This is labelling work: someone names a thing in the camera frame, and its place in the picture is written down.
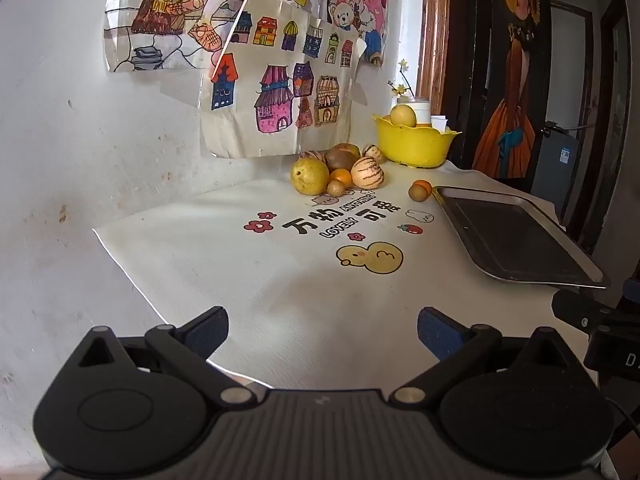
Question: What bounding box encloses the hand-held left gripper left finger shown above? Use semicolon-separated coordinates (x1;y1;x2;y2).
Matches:
70;306;258;406

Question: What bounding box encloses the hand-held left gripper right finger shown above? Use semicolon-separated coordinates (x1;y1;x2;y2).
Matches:
389;306;568;408

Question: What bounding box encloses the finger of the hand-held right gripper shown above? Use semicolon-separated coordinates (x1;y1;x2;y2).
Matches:
551;290;623;333

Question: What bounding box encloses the yellow plastic bowl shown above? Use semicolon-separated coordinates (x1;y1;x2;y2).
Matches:
371;114;462;169

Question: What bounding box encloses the brown kiwi with sticker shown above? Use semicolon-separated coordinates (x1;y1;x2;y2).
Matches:
326;150;358;173

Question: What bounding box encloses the printed white table cloth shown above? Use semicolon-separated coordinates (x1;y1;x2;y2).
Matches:
92;157;608;391

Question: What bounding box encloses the metal tray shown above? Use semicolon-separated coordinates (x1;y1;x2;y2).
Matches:
431;185;611;289

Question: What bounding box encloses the grey box with blue label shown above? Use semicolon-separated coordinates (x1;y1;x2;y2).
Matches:
530;120;582;203

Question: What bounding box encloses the large striped pepino melon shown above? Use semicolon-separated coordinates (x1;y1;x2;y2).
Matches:
350;156;386;189

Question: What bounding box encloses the large yellow pear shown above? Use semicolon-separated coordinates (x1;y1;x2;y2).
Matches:
290;156;331;196

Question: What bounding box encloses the door painting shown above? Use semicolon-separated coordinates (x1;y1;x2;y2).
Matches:
472;0;551;181

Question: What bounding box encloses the yellow flower twig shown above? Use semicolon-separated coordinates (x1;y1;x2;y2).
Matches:
387;59;416;101

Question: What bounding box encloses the coloured houses drawing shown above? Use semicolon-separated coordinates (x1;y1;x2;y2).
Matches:
200;0;368;159

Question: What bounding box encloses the coloured figure drawing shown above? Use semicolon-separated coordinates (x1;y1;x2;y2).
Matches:
103;0;326;73

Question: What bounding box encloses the wooden window frame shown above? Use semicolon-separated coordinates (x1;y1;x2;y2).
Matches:
417;0;451;116

